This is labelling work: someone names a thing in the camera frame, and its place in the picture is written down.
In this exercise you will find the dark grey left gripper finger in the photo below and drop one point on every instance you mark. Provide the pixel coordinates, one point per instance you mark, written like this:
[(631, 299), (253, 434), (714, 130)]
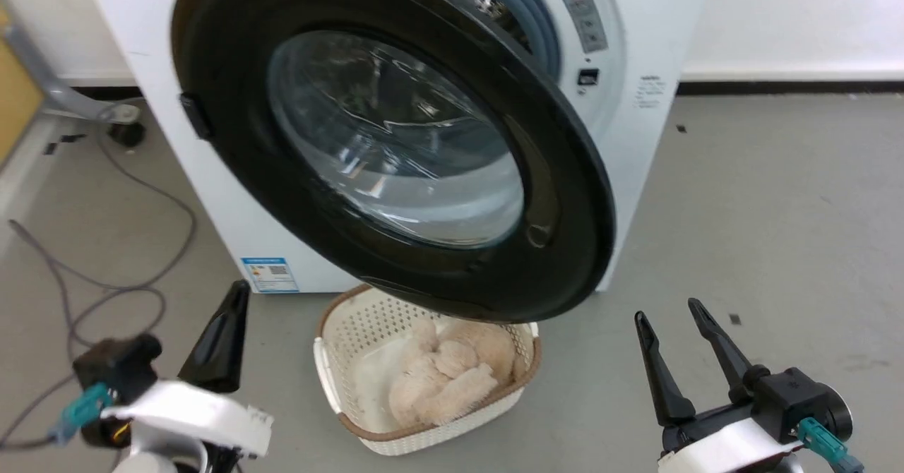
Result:
[(220, 346)]

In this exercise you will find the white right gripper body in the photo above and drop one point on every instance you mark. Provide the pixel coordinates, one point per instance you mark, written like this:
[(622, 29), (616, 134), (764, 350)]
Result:
[(720, 445)]

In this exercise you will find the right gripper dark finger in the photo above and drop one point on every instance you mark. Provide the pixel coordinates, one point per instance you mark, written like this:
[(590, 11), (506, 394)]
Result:
[(724, 353), (660, 374)]

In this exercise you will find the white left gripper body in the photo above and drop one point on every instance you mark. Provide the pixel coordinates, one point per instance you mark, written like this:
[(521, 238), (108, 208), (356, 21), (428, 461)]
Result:
[(191, 409)]

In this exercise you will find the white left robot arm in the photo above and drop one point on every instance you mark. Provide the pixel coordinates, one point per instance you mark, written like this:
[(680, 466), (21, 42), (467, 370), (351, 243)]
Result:
[(152, 462)]

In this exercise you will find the white front-load washing machine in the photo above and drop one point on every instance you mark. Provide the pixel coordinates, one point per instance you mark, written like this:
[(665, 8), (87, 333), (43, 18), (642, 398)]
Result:
[(212, 198)]

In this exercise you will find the black round glass washer door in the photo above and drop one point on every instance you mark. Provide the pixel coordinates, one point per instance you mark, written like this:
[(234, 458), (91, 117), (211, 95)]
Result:
[(233, 106)]

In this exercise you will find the blue energy label sticker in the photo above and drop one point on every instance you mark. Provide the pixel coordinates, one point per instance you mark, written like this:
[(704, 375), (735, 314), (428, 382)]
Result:
[(270, 275)]

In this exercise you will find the white plastic laundry basket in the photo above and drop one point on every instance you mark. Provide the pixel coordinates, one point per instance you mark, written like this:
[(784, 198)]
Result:
[(353, 332)]

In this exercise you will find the beige plush toy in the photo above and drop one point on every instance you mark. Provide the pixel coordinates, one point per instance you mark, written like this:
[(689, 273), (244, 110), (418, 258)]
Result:
[(452, 363)]

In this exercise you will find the black caster wheel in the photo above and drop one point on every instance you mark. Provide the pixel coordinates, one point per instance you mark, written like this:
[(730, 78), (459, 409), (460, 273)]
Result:
[(127, 134)]

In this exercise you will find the grey metal table leg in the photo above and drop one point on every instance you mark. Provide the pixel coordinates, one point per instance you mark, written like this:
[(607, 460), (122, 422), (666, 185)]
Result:
[(49, 85)]

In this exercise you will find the light wooden board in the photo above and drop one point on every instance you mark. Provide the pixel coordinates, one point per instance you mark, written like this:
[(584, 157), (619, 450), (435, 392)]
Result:
[(14, 92)]

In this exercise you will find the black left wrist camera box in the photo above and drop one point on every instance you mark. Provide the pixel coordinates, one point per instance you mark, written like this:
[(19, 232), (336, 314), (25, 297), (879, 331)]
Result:
[(120, 367)]

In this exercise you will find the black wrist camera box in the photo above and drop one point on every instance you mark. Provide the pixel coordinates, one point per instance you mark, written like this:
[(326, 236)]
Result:
[(120, 367), (798, 399)]

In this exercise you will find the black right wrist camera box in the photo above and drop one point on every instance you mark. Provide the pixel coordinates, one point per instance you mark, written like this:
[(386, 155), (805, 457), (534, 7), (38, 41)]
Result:
[(798, 399)]

